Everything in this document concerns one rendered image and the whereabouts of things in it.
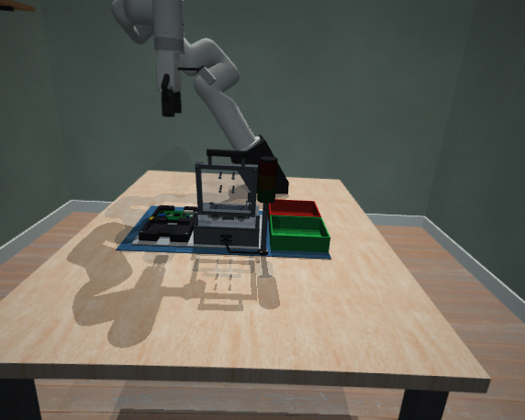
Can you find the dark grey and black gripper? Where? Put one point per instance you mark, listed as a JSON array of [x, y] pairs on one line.
[[171, 80]]

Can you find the green bin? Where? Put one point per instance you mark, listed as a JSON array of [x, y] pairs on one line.
[[299, 233]]

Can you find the green circuit board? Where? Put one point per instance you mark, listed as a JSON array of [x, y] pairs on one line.
[[174, 215]]

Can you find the red open-top bin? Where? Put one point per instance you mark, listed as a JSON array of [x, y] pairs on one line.
[[293, 208]]

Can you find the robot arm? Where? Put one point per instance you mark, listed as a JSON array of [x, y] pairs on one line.
[[168, 29]]

